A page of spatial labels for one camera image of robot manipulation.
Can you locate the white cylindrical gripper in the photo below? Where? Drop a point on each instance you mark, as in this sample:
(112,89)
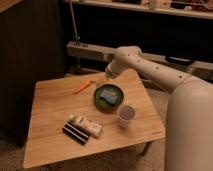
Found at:
(113,70)

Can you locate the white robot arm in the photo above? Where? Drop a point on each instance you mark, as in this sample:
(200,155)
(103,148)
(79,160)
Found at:
(189,118)

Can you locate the green round plate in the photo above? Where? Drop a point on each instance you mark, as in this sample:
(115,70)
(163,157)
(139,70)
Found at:
(101,104)

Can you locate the orange toy carrot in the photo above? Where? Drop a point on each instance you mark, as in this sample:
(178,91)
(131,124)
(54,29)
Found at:
(83,86)

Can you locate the translucent plastic cup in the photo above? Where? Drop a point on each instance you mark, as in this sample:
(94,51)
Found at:
(125,115)

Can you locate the metal pole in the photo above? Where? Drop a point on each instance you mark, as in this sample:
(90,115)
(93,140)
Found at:
(76,35)

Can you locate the wooden table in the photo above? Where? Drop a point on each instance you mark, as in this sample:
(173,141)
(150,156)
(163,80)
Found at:
(54,101)

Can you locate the white rectangular box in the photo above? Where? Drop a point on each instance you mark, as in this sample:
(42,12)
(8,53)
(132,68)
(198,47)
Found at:
(87,125)

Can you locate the black striped box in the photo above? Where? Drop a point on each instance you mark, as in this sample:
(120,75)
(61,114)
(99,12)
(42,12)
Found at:
(75,133)

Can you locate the upper shelf board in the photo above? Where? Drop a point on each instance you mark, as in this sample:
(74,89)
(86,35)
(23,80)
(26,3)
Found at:
(141,8)

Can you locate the lower wooden shelf rail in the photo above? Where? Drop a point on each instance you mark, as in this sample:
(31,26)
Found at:
(93,51)

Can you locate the black handle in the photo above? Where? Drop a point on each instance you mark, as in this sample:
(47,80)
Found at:
(179,61)

